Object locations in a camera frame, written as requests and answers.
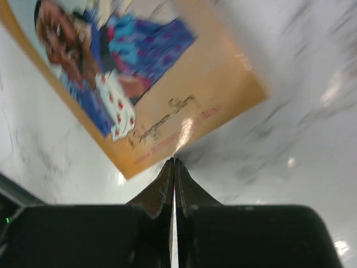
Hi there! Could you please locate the tan illustrated book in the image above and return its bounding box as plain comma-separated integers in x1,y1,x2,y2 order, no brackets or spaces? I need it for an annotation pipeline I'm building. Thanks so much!
1,1,267,179

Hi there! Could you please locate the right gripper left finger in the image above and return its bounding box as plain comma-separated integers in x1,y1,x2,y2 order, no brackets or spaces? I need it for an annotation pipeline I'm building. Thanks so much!
1,159,174,267

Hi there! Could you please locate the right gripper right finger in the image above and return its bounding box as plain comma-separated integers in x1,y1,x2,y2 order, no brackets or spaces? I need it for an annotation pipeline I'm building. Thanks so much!
174,160,342,267

